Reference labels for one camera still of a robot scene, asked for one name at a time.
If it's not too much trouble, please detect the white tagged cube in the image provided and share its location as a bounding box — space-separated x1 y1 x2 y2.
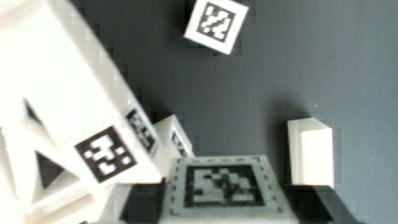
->
183 0 249 55
158 155 300 224

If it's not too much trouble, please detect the white part at right edge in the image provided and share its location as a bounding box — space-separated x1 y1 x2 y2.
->
288 117 334 186

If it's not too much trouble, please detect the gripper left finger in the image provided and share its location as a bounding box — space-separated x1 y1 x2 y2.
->
114 183 165 224

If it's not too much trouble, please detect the white chair back frame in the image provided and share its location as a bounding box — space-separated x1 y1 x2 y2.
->
0 0 162 224

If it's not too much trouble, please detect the white chair leg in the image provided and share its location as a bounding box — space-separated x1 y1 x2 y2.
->
155 115 196 158

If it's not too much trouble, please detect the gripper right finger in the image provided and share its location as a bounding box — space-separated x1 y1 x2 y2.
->
283 185 366 224

